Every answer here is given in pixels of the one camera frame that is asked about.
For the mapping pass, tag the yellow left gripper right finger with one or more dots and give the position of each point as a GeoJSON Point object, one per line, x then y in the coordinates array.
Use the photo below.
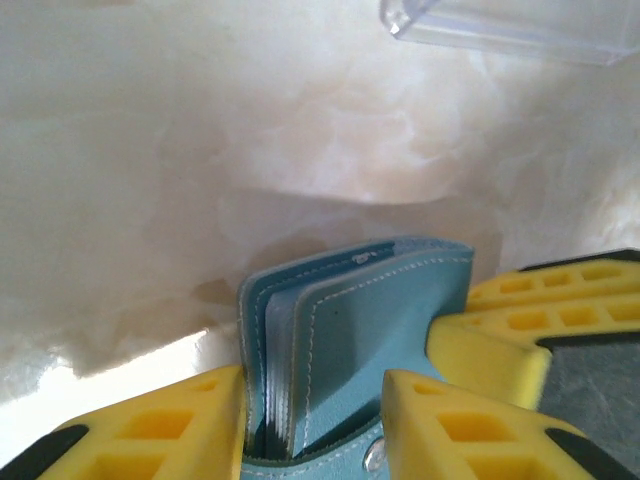
{"type": "Point", "coordinates": [450, 440]}

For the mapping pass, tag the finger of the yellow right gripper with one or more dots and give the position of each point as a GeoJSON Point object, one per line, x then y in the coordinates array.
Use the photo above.
{"type": "Point", "coordinates": [485, 355]}
{"type": "Point", "coordinates": [550, 285]}

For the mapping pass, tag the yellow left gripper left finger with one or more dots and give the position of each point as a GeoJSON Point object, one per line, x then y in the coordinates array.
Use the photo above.
{"type": "Point", "coordinates": [150, 435]}

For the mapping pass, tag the blue leather card holder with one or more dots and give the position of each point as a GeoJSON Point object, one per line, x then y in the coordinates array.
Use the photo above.
{"type": "Point", "coordinates": [360, 340]}

